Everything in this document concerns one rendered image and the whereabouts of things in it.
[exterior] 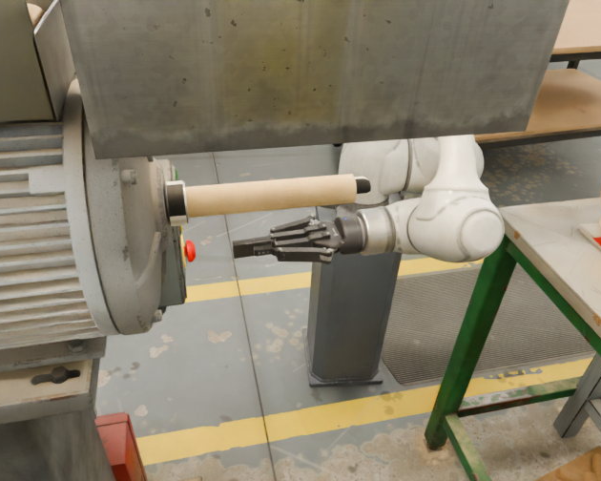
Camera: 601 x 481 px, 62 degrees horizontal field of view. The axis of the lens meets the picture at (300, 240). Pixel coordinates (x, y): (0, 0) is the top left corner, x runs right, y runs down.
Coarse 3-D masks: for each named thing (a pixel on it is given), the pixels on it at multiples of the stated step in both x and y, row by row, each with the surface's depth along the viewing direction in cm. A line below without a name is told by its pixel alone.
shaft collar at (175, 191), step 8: (168, 184) 50; (176, 184) 50; (184, 184) 51; (168, 192) 50; (176, 192) 50; (184, 192) 50; (168, 200) 49; (176, 200) 50; (184, 200) 50; (168, 208) 50; (176, 208) 50; (184, 208) 50; (168, 216) 50; (176, 216) 50; (184, 216) 50; (176, 224) 51; (184, 224) 52
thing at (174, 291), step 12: (168, 168) 84; (168, 180) 80; (180, 228) 79; (180, 240) 82; (168, 252) 79; (180, 252) 80; (168, 264) 80; (180, 264) 82; (168, 276) 81; (180, 276) 82; (168, 288) 83; (180, 288) 84; (168, 300) 84; (180, 300) 85
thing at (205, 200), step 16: (336, 176) 55; (352, 176) 55; (192, 192) 51; (208, 192) 51; (224, 192) 51; (240, 192) 52; (256, 192) 52; (272, 192) 52; (288, 192) 53; (304, 192) 53; (320, 192) 53; (336, 192) 54; (352, 192) 54; (192, 208) 51; (208, 208) 51; (224, 208) 52; (240, 208) 52; (256, 208) 53; (272, 208) 53; (288, 208) 54
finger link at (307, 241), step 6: (318, 234) 92; (324, 234) 92; (330, 234) 92; (282, 240) 91; (288, 240) 91; (294, 240) 91; (300, 240) 91; (306, 240) 91; (312, 240) 92; (276, 246) 90; (282, 246) 91; (288, 246) 91; (294, 246) 91; (300, 246) 92; (306, 246) 92; (312, 246) 92
